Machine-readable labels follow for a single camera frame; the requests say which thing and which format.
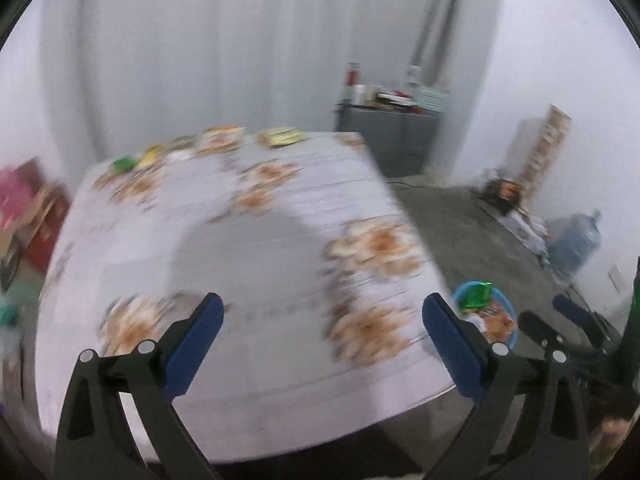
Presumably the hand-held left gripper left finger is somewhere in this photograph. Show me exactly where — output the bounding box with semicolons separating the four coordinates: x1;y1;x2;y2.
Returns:
54;292;225;480

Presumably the red gift bag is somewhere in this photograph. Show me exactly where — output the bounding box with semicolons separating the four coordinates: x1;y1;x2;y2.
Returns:
25;187;71;273

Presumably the blue plastic mesh basket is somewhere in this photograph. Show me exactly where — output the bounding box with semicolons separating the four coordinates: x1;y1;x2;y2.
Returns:
451;281;518;351

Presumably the white patterned storage box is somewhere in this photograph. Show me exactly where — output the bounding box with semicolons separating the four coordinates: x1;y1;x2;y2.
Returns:
415;85;449;113

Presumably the red bottle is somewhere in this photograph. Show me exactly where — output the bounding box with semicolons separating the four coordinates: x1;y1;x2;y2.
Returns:
345;62;362;103

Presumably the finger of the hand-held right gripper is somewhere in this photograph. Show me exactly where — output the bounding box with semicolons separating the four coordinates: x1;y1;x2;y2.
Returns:
552;294;613;348
517;311;568;351

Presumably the small yellow packet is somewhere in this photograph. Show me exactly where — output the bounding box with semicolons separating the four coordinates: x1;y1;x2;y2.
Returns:
137;145;166;167

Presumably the black box with orange picture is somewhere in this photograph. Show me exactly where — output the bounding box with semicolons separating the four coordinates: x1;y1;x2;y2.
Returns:
482;177;526;206

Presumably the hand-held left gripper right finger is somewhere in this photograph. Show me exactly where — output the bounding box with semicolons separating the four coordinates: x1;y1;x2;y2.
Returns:
421;292;593;480

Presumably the pink plastic bag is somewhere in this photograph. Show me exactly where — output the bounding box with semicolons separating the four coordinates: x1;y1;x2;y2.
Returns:
0;167;31;226

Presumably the grey cabinet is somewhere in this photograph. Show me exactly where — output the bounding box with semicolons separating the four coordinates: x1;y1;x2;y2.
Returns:
334;102;443;178

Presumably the small grey packet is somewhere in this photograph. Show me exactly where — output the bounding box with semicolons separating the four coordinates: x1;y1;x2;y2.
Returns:
167;136;197;162

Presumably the yellow green snack packet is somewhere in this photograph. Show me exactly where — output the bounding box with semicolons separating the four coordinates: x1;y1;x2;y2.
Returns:
256;126;307;148

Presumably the white curtain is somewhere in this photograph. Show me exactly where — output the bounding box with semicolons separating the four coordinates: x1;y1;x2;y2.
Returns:
40;0;468;171

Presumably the blue water jug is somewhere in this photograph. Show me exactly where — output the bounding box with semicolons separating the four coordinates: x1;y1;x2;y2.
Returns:
547;210;603;278

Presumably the pile of floor packets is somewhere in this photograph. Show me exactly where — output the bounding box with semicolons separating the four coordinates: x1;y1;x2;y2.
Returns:
505;207;551;256

